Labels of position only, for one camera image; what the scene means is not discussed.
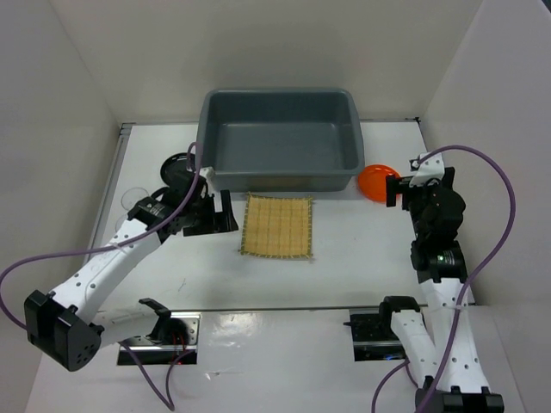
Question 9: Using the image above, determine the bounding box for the woven bamboo mat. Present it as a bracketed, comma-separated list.
[240, 193, 313, 260]

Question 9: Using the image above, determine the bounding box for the purple cable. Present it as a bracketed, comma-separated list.
[370, 145, 517, 413]
[0, 142, 214, 412]

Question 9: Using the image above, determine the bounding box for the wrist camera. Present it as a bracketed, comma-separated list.
[199, 167, 214, 191]
[409, 153, 445, 188]

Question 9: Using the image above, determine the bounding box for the clear glass cup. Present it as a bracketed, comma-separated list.
[115, 214, 127, 232]
[121, 187, 149, 211]

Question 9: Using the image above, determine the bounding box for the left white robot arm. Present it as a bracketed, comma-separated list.
[24, 173, 238, 372]

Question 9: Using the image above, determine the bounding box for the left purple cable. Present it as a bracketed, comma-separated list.
[0, 142, 214, 412]

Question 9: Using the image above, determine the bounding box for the grey plastic bin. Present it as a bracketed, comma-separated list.
[197, 88, 365, 193]

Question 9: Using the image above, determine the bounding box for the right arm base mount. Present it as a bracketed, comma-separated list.
[344, 296, 421, 361]

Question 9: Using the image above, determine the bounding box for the black round plate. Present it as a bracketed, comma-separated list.
[160, 152, 196, 192]

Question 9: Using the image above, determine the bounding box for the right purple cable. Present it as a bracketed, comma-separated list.
[370, 145, 517, 413]

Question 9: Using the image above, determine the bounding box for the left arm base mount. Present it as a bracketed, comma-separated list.
[126, 311, 201, 366]

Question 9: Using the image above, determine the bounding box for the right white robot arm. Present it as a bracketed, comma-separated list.
[377, 168, 505, 412]

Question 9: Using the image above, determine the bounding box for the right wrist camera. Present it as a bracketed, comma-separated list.
[409, 153, 445, 188]

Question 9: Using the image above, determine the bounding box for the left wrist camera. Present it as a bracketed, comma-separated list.
[199, 167, 214, 191]

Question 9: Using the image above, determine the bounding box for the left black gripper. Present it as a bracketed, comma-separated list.
[183, 189, 238, 237]

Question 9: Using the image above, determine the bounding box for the orange plastic plate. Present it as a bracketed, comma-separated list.
[357, 164, 400, 203]

